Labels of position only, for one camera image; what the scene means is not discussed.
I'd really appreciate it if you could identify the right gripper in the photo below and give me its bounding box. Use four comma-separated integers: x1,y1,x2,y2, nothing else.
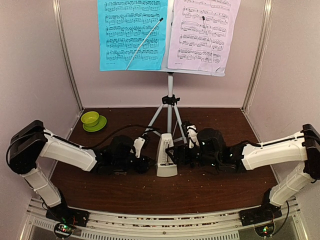
165,143,220,169

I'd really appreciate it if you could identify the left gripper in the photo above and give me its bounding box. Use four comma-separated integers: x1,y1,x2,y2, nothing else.
113,153,156,174

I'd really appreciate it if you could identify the white metronome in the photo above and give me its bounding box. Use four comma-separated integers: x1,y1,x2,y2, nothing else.
156,133,178,178

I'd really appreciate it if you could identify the white perforated music stand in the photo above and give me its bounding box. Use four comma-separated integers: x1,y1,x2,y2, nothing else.
150,0,209,132

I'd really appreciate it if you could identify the lilac sheet music page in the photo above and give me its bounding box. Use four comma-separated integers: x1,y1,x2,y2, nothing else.
167,0,241,77

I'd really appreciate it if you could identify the blue sheet music page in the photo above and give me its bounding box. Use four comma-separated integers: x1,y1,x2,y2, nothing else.
97,0,168,71

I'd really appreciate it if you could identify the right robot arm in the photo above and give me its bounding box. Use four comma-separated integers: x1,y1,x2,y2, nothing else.
165,123,320,221

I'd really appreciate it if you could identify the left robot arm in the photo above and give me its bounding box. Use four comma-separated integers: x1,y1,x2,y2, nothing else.
5,120,151,222

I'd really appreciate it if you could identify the green bowl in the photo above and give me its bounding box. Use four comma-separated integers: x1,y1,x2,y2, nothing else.
80,111,100,127

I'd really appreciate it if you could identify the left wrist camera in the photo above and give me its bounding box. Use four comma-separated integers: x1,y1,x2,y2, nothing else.
133,132,150,159

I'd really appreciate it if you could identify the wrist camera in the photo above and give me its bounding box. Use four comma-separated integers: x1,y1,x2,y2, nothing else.
133,132,150,159
182,121,200,149

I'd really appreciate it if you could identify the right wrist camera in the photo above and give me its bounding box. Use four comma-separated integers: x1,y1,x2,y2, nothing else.
182,121,200,149

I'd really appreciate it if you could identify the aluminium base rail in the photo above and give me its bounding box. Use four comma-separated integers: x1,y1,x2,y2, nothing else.
24,197,301,240

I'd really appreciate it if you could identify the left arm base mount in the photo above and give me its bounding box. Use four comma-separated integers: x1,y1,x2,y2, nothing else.
45,207,90,239

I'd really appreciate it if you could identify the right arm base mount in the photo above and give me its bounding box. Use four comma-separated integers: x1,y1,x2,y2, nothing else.
239,207,282,238

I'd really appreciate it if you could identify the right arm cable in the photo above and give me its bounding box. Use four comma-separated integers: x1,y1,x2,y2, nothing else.
204,132,308,176

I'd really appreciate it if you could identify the right aluminium corner post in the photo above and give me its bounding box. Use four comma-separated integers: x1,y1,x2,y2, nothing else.
242,0,274,115

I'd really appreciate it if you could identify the aluminium corner post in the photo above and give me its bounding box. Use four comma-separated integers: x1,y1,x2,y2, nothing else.
242,0,274,115
52,0,84,112

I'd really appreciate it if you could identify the left aluminium corner post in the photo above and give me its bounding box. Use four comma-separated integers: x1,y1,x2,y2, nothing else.
52,0,84,112

